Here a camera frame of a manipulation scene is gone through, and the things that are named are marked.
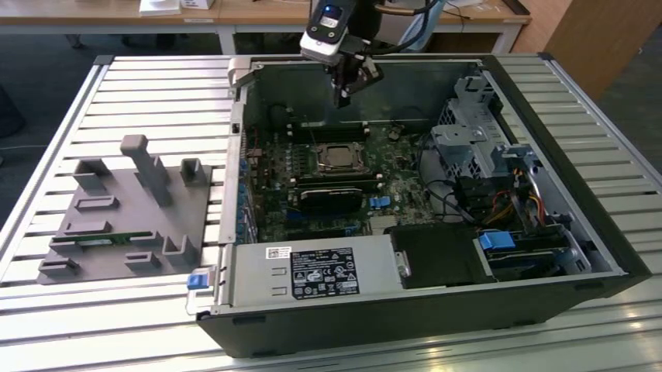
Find metal drive cage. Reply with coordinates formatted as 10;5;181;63
428;75;544;181

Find green motherboard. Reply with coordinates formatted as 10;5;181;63
240;122;451;244

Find grey parts rack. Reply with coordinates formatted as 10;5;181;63
34;133;216;286

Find yellow red power wires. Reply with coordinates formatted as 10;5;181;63
484;164;550;229

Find CPU socket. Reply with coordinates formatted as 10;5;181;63
308;142;372;176

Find grey power supply unit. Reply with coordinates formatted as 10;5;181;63
229;234;407;307

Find plain white box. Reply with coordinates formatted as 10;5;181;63
137;0;183;17

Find black graphics card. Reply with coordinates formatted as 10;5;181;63
296;185;363;216

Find metal socket cover frame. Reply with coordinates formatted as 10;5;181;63
311;143;369;174

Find blue disk carrier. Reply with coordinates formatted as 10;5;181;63
477;231;518;253

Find green RAM stick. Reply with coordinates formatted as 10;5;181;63
74;231;138;247

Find wooden desk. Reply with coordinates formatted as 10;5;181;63
0;0;534;55

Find silver top CPU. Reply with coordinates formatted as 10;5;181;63
323;146;359;165

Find black PC case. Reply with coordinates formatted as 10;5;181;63
193;53;654;360

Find black plastic shroud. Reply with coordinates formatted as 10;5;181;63
384;224;498;290

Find flat black cable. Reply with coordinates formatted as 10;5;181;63
420;177;476;226

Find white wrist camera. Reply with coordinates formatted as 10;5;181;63
299;0;353;65

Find silver finned heatsink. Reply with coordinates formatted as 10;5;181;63
369;215;400;234

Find wooden cabinet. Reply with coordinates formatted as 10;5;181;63
508;0;662;102

